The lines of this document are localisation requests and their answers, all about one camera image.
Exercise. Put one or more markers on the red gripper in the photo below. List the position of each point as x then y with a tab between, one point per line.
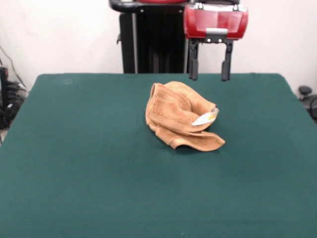
215	19

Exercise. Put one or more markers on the tan terry towel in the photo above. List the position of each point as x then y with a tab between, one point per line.
168	111

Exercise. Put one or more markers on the dark green table cloth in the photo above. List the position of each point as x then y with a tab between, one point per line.
99	173

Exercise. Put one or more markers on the black electronics box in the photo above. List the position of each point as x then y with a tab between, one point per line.
3	84

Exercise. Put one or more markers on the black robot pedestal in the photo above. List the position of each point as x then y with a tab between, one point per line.
161	37

